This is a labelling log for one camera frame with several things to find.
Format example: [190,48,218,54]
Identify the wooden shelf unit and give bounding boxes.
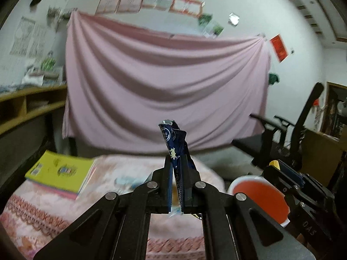
[1,84,67,135]

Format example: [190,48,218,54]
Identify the floral pink tablecloth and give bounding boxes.
[0,154,226,260]

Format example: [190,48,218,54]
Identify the red plastic trash bin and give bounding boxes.
[227,175,290,227]

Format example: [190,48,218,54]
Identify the papers pile on shelf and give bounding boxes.
[1,66,66,94]

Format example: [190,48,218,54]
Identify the yellow small box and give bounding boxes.
[269,160,280,170]

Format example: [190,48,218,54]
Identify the photo prints on wall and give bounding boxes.
[198,13,224,38]

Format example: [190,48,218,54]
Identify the pink hanging sheet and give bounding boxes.
[62,12,270,154]

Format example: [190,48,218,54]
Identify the blue snack wrapper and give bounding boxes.
[159,119,196,211]

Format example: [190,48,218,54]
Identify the pink book under stack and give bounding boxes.
[26,179,78,200]

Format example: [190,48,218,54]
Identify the white sachet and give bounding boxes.
[114,176,147,192]

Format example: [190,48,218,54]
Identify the wall calendar paper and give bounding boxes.
[9,16,47,59]

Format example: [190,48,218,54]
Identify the yellow book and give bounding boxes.
[25,151,95,196]

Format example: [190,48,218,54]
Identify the wire rack on wall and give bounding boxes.
[46,6,72,28]

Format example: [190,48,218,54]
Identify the green glass jar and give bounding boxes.
[41,50,56,72]

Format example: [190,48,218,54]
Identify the red paper wall hanging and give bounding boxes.
[270,35,288,62]

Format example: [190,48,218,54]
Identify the black office chair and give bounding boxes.
[231,82,324,171]

